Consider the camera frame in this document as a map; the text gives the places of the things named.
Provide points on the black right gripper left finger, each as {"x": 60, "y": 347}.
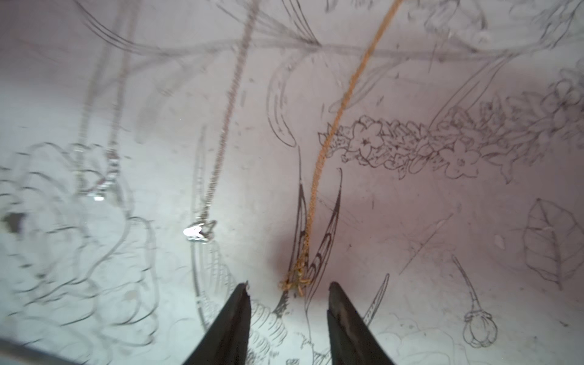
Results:
{"x": 226, "y": 341}

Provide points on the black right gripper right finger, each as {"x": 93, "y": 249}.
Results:
{"x": 351, "y": 342}

